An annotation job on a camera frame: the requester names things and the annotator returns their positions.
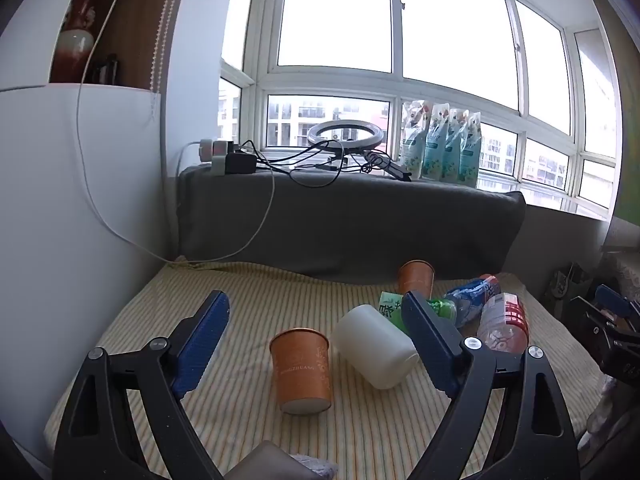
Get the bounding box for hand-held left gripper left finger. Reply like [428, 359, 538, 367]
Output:
[53, 290, 231, 480]

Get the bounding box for grey brown pouch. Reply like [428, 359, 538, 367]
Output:
[227, 440, 302, 480]

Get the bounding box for orange paper cup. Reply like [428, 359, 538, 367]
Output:
[269, 327, 334, 415]
[398, 260, 435, 302]

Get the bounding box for black cables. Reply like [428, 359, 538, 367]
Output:
[239, 139, 373, 189]

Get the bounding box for white cloth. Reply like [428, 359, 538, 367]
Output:
[588, 374, 623, 433]

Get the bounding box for red and white vase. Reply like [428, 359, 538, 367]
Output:
[49, 0, 109, 85]

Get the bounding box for grey phone holder stick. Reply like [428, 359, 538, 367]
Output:
[363, 149, 413, 182]

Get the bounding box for black power adapter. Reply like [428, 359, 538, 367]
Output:
[224, 152, 258, 175]

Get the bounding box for red label plastic bottle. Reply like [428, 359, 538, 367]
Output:
[477, 292, 530, 356]

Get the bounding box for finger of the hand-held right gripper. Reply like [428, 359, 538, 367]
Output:
[571, 284, 635, 335]

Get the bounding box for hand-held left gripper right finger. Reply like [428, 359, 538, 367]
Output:
[401, 290, 582, 480]

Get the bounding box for white power strip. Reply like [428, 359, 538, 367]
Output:
[198, 138, 236, 164]

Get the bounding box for floral refill pouch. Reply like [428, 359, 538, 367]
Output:
[442, 108, 469, 184]
[458, 111, 483, 189]
[422, 103, 450, 181]
[401, 100, 434, 179]

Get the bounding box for white plastic cup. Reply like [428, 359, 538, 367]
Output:
[333, 304, 420, 390]

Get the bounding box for white cable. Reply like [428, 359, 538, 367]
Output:
[75, 0, 276, 267]

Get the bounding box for grey blanket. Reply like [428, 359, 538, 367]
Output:
[177, 162, 527, 284]

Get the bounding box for ring light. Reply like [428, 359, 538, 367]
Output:
[306, 119, 387, 155]

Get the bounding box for fuzzy grey cloth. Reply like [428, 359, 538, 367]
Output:
[287, 453, 337, 480]

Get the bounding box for green label bottle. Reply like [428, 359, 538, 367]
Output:
[377, 291, 459, 333]

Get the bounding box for striped bed sheet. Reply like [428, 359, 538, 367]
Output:
[44, 259, 607, 480]

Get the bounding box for blue label plastic bottle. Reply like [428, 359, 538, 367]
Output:
[443, 273, 502, 329]

